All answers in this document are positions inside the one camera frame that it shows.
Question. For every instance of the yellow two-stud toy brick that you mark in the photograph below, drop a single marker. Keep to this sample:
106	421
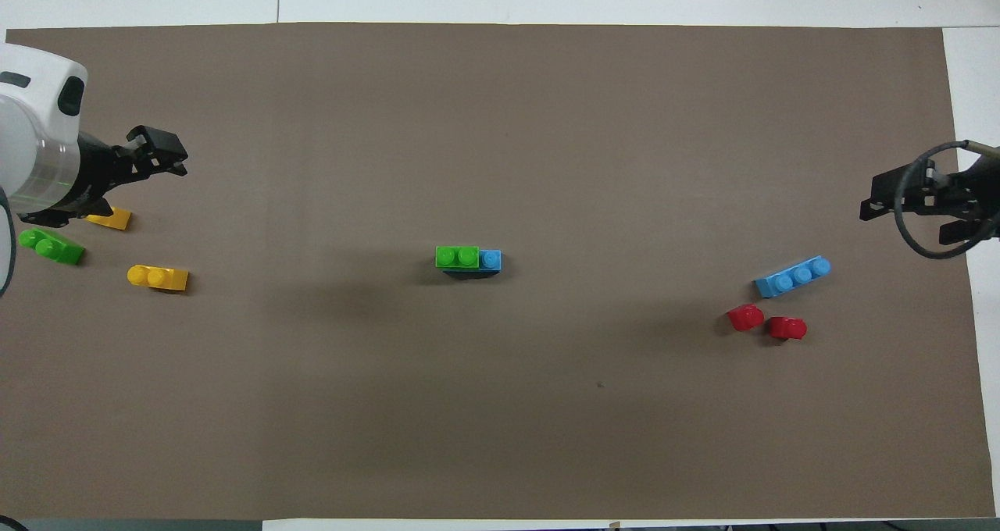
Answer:
109	219
158	278

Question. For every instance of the blue three-stud toy brick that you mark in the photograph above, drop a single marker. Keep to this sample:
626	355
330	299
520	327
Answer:
490	260
791	278

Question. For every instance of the green two-stud toy brick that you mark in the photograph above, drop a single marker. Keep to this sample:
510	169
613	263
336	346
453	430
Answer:
457	257
51	247

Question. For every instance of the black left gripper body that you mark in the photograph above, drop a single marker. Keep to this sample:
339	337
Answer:
98	173

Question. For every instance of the brown table mat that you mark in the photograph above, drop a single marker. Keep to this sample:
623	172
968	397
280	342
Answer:
469	359

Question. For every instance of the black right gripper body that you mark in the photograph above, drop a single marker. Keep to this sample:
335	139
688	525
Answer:
965	191

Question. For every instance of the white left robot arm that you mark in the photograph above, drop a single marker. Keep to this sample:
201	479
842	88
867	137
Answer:
31	125

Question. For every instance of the red single-stud toy brick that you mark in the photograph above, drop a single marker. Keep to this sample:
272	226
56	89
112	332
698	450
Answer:
787	329
745	318

